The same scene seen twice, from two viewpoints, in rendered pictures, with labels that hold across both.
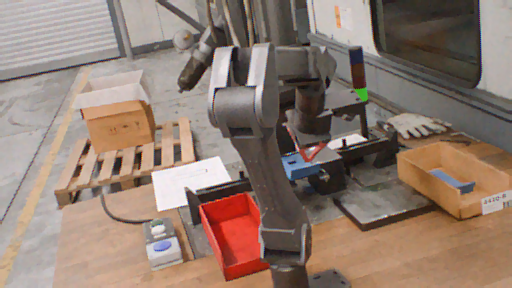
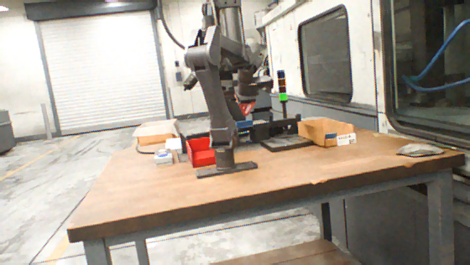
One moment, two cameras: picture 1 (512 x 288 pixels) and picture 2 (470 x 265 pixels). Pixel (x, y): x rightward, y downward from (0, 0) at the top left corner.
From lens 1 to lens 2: 0.39 m
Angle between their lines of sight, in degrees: 10
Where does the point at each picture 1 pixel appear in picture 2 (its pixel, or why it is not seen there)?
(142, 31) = (181, 106)
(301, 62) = (237, 48)
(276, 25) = not seen: hidden behind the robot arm
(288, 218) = (223, 121)
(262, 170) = (210, 90)
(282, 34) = not seen: hidden behind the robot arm
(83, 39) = (146, 109)
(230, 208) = (203, 144)
